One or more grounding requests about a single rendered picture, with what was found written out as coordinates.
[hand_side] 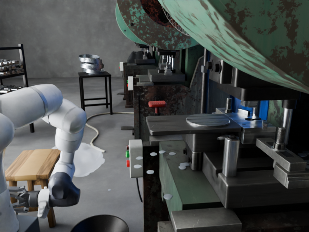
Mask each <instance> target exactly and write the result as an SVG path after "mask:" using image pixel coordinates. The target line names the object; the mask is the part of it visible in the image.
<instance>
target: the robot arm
mask: <svg viewBox="0 0 309 232"><path fill-rule="evenodd" d="M40 119H43V120H44V121H45V122H47V123H49V124H51V125H52V126H54V127H56V128H57V129H56V136H55V142H56V147H57V148H58V149H59V150H60V151H61V154H60V159H59V161H58V162H57V163H56V165H55V168H54V170H53V172H52V175H51V178H50V181H49V184H48V189H47V187H46V186H45V187H44V189H41V191H27V190H26V189H25V187H26V186H8V184H7V183H6V176H5V170H4V163H3V161H4V156H5V151H6V148H7V146H8V145H9V144H10V143H11V142H12V140H13V138H14V134H15V129H20V128H22V127H25V126H27V125H29V124H31V123H33V122H35V121H38V120H40ZM86 121H87V116H86V112H85V111H84V110H83V109H82V108H79V107H78V106H76V105H75V104H74V103H72V102H70V101H69V100H67V99H64V98H63V96H62V92H61V91H60V90H59V89H58V88H57V87H56V86H55V85H52V84H42V85H35V86H31V87H25V88H22V89H19V90H16V91H13V92H10V93H6V94H3V95H0V232H17V231H18V230H19V221H18V219H17V215H16V213H27V212H28V210H29V207H32V208H34V207H39V208H38V217H39V218H42V219H45V218H46V217H47V215H48V212H49V210H50V208H52V207H56V206H57V207H70V206H73V205H77V204H78V202H79V199H80V189H79V188H77V187H76V186H75V185H74V184H73V182H72V179H73V176H74V173H75V165H74V154H75V151H77V150H78V149H79V146H80V145H81V141H82V138H83V133H84V127H85V125H86ZM19 191H20V192H23V193H20V192H19ZM17 192H18V193H17ZM11 197H14V198H16V199H18V200H19V202H16V203H13V204H12V203H11V200H10V199H11ZM21 206H24V207H21ZM16 207H17V208H16ZM19 207H21V208H19Z"/></svg>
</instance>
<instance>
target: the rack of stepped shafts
mask: <svg viewBox="0 0 309 232"><path fill-rule="evenodd" d="M18 45H19V46H14V47H0V50H14V49H19V52H20V59H21V65H20V64H19V61H18V60H10V59H0V95H3V94H6V93H10V92H13V91H16V90H19V89H22V88H23V87H20V86H14V85H3V82H2V79H5V78H11V77H15V76H21V75H23V82H24V88H25V87H29V85H28V78H27V71H26V64H25V57H24V50H23V44H18ZM30 132H31V133H34V123H31V124H30Z"/></svg>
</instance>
